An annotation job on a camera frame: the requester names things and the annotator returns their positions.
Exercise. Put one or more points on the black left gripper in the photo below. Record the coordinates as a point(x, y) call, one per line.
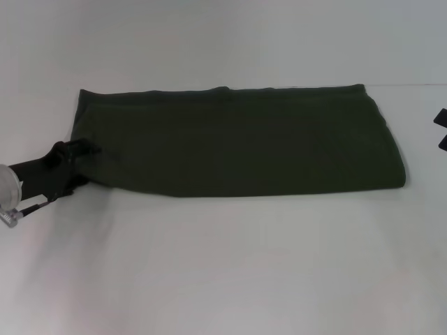
point(45, 171)

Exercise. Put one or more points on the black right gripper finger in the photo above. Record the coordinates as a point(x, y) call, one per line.
point(441, 117)
point(443, 143)

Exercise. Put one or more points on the dark green FREE t-shirt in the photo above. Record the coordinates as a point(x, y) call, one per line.
point(244, 139)

